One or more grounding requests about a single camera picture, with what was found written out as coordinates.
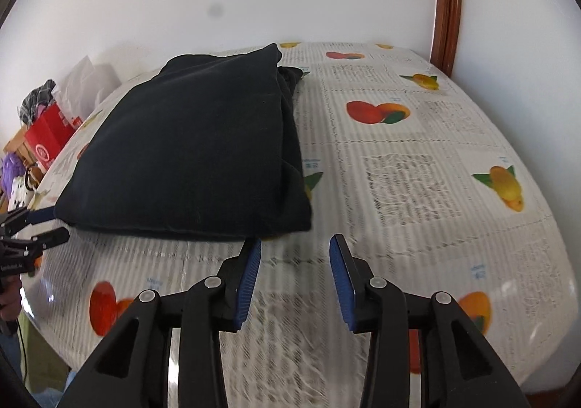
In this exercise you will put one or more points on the dark checked cloth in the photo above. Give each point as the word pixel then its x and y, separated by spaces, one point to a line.
pixel 38 97

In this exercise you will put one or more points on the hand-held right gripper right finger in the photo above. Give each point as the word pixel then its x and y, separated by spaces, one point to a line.
pixel 342 285

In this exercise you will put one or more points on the fruit print lace tablecloth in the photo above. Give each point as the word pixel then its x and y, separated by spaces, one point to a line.
pixel 408 208

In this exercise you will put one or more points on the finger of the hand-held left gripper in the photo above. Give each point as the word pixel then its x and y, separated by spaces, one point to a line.
pixel 27 217
pixel 52 237

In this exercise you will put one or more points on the brown wooden door frame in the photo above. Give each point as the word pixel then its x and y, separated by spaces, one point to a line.
pixel 447 4

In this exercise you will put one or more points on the person's blue denim clothing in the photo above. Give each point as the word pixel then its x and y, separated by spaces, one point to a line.
pixel 54 394

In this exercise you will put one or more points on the red paper bag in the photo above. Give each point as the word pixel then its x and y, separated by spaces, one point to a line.
pixel 45 135

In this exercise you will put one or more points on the floral cloth pouch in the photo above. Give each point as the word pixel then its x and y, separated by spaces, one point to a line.
pixel 22 192

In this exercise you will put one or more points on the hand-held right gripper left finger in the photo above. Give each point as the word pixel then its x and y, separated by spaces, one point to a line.
pixel 247 281

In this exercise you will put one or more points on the purple soft item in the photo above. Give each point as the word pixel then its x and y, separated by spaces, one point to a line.
pixel 11 172

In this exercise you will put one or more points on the green floral quilt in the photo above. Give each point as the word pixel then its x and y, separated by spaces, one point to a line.
pixel 41 353

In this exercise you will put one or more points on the person's left hand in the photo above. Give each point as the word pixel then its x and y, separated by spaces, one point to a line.
pixel 10 303

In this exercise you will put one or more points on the wooden side table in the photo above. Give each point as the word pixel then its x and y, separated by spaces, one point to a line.
pixel 16 140

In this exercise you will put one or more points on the black sweatshirt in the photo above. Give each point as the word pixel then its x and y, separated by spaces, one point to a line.
pixel 181 140

